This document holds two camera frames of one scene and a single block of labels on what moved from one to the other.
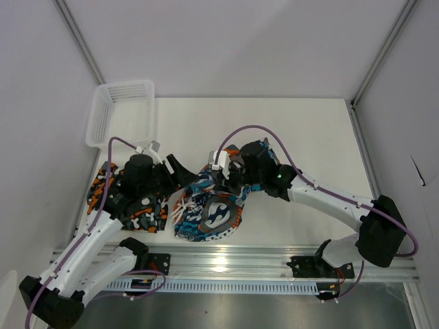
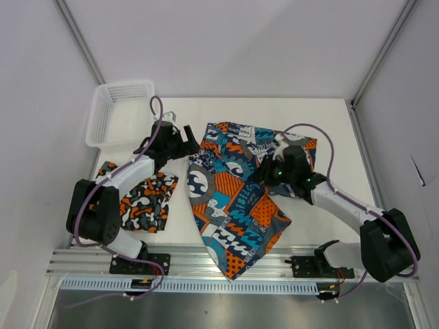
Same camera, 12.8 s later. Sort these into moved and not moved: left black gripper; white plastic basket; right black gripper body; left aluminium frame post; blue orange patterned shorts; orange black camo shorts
Moved: blue orange patterned shorts; left black gripper; right black gripper body
Not moved: left aluminium frame post; orange black camo shorts; white plastic basket
